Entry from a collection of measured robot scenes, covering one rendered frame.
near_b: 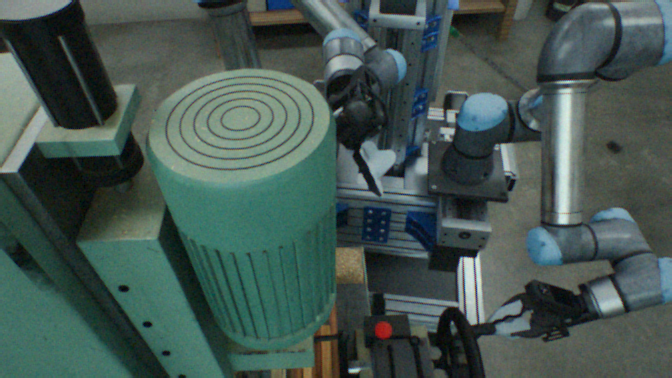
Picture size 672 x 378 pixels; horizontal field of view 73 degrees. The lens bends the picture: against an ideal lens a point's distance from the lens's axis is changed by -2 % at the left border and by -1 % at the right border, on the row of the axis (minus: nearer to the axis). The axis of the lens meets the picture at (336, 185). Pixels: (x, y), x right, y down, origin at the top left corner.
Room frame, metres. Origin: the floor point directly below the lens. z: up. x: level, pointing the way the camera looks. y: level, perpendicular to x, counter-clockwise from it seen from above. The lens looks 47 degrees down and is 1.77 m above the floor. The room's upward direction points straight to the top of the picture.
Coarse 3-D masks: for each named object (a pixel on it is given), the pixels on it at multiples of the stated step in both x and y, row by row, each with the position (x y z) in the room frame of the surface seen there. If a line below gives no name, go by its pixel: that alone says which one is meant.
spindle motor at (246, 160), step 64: (192, 128) 0.32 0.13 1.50; (256, 128) 0.32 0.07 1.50; (320, 128) 0.32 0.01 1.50; (192, 192) 0.25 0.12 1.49; (256, 192) 0.25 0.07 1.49; (320, 192) 0.29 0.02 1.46; (192, 256) 0.28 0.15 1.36; (256, 256) 0.25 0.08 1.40; (320, 256) 0.28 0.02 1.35; (256, 320) 0.25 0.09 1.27; (320, 320) 0.28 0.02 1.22
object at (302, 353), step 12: (312, 336) 0.33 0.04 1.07; (228, 348) 0.31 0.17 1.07; (240, 348) 0.31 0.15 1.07; (252, 348) 0.31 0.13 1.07; (288, 348) 0.31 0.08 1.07; (300, 348) 0.31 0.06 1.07; (312, 348) 0.31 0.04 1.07; (240, 360) 0.30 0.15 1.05; (252, 360) 0.30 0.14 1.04; (264, 360) 0.30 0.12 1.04; (276, 360) 0.30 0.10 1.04; (288, 360) 0.30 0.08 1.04; (300, 360) 0.30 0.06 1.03; (312, 360) 0.30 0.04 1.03
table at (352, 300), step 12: (348, 288) 0.51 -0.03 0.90; (360, 288) 0.51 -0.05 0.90; (336, 300) 0.48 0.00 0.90; (348, 300) 0.48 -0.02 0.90; (360, 300) 0.48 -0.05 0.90; (348, 312) 0.46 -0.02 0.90; (360, 312) 0.46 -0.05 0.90; (324, 324) 0.43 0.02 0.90; (348, 324) 0.43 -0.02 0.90; (360, 324) 0.43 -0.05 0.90; (348, 348) 0.38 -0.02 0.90
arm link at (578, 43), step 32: (576, 32) 0.73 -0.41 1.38; (608, 32) 0.72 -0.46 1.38; (544, 64) 0.72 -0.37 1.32; (576, 64) 0.69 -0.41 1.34; (544, 96) 0.70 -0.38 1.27; (576, 96) 0.67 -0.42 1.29; (544, 128) 0.66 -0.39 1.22; (576, 128) 0.63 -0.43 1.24; (544, 160) 0.62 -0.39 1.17; (576, 160) 0.60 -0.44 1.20; (544, 192) 0.59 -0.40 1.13; (576, 192) 0.57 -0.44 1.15; (544, 224) 0.55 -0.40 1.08; (576, 224) 0.53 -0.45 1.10; (544, 256) 0.49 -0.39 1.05; (576, 256) 0.49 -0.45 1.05
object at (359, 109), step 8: (352, 104) 0.48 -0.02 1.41; (360, 104) 0.48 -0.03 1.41; (344, 112) 0.48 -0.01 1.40; (352, 112) 0.47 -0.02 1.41; (360, 112) 0.47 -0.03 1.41; (368, 112) 0.47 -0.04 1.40; (344, 120) 0.48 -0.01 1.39; (352, 120) 0.47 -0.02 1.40; (360, 120) 0.46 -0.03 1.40; (368, 120) 0.47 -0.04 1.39; (336, 128) 0.48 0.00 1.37; (344, 128) 0.47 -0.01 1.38; (336, 136) 0.47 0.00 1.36
